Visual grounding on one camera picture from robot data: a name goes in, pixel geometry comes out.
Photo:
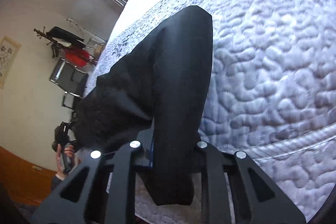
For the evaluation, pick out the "black chrome chair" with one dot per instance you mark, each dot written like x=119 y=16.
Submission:
x=69 y=77

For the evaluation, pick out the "framed wall picture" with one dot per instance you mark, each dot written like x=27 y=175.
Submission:
x=9 y=61

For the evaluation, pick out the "person's left forearm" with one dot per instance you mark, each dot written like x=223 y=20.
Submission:
x=56 y=182

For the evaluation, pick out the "bed with quilted mattress pad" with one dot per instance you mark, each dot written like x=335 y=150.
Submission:
x=262 y=69

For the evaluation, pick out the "person's left hand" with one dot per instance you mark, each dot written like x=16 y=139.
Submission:
x=70 y=152

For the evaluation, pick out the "black hanging garment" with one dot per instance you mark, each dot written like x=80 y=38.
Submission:
x=65 y=33

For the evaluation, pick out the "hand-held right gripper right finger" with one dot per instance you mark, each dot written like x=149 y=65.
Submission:
x=210 y=161

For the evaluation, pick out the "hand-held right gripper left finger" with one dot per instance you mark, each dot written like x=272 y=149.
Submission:
x=144 y=157

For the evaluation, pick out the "red hanging garment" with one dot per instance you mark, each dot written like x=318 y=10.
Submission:
x=76 y=58

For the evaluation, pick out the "wooden coat rack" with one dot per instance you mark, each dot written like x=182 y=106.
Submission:
x=52 y=40

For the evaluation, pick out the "black pants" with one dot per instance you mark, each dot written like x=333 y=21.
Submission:
x=157 y=82

